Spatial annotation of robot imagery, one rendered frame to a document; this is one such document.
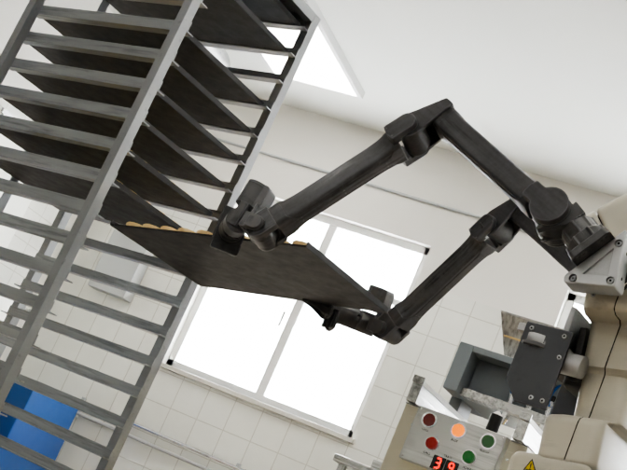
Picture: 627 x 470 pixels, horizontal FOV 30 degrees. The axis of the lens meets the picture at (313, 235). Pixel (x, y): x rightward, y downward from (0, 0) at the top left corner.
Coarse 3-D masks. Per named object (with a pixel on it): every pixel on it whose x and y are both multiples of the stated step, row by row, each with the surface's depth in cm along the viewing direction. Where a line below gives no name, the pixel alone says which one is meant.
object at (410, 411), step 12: (408, 408) 297; (408, 420) 295; (492, 420) 293; (396, 432) 296; (408, 432) 294; (396, 444) 294; (516, 444) 283; (384, 456) 294; (396, 456) 293; (504, 456) 282; (384, 468) 293; (396, 468) 292; (408, 468) 291; (420, 468) 289; (504, 468) 281
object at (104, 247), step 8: (88, 240) 353; (96, 248) 346; (104, 248) 348; (112, 248) 347; (120, 248) 345; (120, 256) 342; (128, 256) 342; (136, 256) 340; (144, 256) 339; (152, 256) 337; (144, 264) 337; (152, 264) 332; (160, 264) 334; (176, 272) 327
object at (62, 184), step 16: (0, 160) 332; (16, 176) 345; (32, 176) 334; (48, 176) 324; (64, 176) 315; (64, 192) 336; (80, 192) 326; (112, 192) 308; (128, 192) 302; (112, 208) 329; (128, 208) 319; (144, 208) 310; (160, 224) 321; (176, 224) 319
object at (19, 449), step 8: (0, 440) 336; (8, 440) 335; (8, 448) 334; (16, 448) 332; (24, 448) 330; (24, 456) 329; (32, 456) 328; (40, 456) 326; (40, 464) 325; (48, 464) 323; (56, 464) 322
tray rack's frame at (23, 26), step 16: (32, 0) 342; (288, 0) 337; (32, 16) 341; (304, 16) 343; (16, 32) 339; (16, 48) 339; (0, 64) 336; (0, 80) 337; (0, 208) 348; (64, 224) 365; (48, 240) 363; (32, 272) 360; (16, 304) 358; (16, 320) 358; (0, 352) 355
